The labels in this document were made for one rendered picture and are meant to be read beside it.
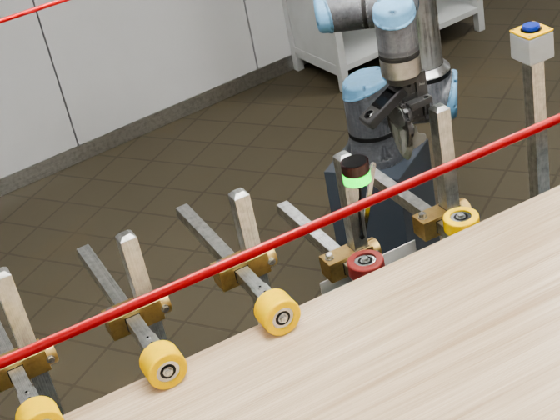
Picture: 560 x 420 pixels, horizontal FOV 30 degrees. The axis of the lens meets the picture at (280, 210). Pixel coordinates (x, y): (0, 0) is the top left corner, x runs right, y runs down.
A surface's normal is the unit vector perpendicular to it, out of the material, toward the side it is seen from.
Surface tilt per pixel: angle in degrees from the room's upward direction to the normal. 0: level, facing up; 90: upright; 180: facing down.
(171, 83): 90
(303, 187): 0
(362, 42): 0
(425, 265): 0
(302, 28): 90
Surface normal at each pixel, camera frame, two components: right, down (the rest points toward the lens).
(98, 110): 0.53, 0.37
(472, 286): -0.18, -0.83
